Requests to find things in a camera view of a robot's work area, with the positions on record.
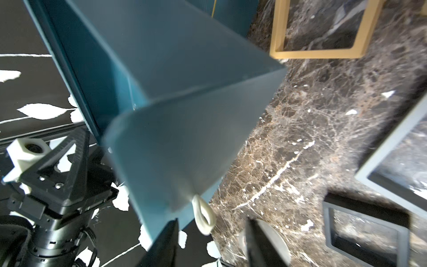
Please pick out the clear tape roll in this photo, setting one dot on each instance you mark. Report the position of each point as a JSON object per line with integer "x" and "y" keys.
{"x": 274, "y": 238}

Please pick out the small black brooch box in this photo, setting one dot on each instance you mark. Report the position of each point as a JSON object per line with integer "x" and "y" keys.
{"x": 370, "y": 235}

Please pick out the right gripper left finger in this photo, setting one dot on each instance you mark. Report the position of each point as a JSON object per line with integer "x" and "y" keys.
{"x": 163, "y": 251}

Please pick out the large grey brooch box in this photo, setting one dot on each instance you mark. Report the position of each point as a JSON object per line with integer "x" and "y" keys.
{"x": 397, "y": 169}

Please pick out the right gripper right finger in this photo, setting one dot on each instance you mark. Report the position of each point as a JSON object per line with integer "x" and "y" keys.
{"x": 260, "y": 251}

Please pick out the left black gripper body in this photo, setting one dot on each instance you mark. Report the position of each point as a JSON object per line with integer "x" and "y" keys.
{"x": 58, "y": 184}

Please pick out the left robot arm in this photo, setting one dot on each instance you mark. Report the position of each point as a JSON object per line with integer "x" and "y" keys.
{"x": 25, "y": 243}

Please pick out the teal top drawer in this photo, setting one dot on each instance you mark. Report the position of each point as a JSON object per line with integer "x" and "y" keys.
{"x": 163, "y": 175}

